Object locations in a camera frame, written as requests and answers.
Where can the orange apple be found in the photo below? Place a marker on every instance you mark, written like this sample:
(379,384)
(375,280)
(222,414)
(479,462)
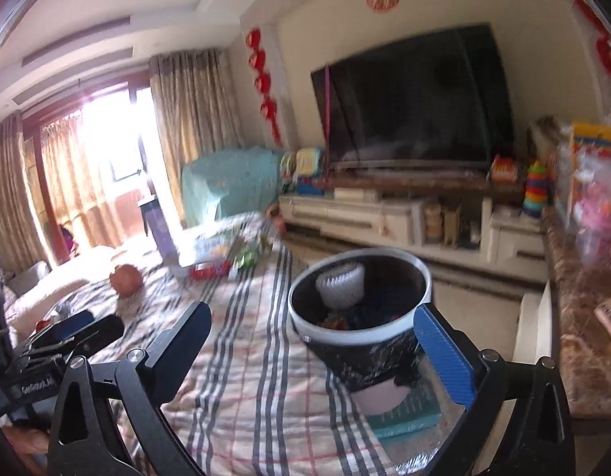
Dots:
(126,280)

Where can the clear storage box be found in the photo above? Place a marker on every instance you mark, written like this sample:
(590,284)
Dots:
(593,198)

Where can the red orange snack wrapper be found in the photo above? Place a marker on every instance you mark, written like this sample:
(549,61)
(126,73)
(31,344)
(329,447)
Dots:
(209,271)

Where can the red toy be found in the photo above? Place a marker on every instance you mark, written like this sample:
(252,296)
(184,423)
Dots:
(503,171)

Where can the teal box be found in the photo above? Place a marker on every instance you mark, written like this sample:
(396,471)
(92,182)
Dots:
(409,414)

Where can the green snack wrapper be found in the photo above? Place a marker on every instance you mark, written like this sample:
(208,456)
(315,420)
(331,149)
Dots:
(251,254)

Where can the purple water bottle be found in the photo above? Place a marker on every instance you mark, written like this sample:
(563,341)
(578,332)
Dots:
(159,238)

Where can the black television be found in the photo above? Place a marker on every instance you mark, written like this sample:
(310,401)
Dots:
(419,99)

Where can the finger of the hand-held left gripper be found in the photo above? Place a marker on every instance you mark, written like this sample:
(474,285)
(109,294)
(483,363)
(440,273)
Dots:
(70,326)
(104,332)

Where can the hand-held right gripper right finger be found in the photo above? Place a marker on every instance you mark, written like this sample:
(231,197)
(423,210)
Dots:
(444,357)

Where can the teal covered furniture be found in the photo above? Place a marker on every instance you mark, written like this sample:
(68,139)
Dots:
(226,183)

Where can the brown patterned curtain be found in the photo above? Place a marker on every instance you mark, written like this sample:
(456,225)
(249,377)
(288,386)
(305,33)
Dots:
(13,193)
(196,129)

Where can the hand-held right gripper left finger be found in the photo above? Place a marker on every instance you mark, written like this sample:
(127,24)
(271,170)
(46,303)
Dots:
(179,352)

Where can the pink flat object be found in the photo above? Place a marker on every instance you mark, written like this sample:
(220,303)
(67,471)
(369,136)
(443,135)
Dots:
(610,325)

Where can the blue toy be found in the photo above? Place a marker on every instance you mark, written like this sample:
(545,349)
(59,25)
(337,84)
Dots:
(310,186)

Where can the white tv cabinet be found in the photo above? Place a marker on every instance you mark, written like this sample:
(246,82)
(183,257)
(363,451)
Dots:
(395,223)

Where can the red wall ornament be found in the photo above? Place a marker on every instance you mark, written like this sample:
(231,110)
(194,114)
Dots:
(605,54)

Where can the white bin with black bag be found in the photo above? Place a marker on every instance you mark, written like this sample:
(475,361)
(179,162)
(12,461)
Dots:
(375,352)

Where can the white foam packing piece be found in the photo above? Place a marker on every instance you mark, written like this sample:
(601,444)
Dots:
(340,285)

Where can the sheer curtain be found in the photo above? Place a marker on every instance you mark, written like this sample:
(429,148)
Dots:
(72,183)

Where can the green picture book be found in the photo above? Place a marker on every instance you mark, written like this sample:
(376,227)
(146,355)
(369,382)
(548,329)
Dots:
(211,248)

